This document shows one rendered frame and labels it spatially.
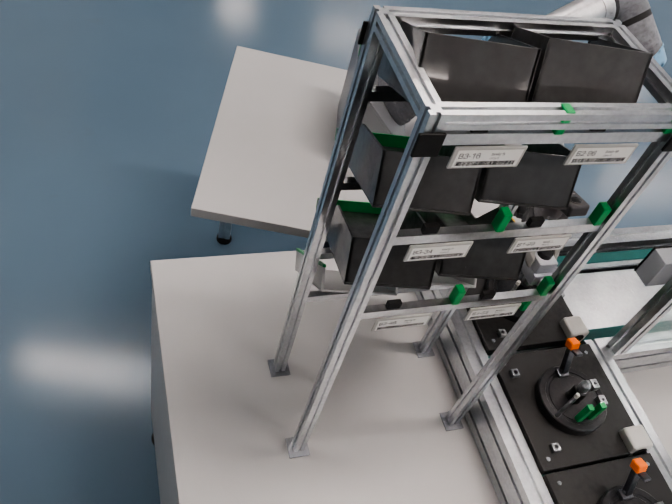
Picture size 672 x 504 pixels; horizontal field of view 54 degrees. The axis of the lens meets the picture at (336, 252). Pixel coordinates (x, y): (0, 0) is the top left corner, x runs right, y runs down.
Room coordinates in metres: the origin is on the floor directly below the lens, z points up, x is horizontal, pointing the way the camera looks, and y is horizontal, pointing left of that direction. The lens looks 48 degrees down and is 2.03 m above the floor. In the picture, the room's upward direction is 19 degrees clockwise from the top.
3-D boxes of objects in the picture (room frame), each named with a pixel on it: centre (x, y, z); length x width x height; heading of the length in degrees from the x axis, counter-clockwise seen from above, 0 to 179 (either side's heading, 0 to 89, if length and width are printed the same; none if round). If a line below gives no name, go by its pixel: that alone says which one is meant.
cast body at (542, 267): (0.98, -0.41, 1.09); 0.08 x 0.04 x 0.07; 29
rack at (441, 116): (0.70, -0.15, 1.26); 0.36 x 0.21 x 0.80; 119
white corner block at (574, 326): (0.95, -0.54, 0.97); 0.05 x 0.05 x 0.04; 29
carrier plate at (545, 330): (0.99, -0.40, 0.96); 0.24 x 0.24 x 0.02; 29
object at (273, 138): (1.46, -0.02, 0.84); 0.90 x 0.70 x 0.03; 101
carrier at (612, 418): (0.77, -0.53, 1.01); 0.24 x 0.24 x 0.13; 29
